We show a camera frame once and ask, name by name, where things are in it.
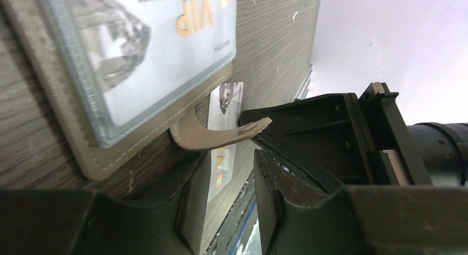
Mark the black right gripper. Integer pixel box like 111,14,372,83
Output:
239,82,433,192

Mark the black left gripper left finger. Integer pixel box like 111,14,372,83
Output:
1,152,210,254

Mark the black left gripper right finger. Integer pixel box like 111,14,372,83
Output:
253,150,467,254

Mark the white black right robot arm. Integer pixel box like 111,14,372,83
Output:
239,82,467,194

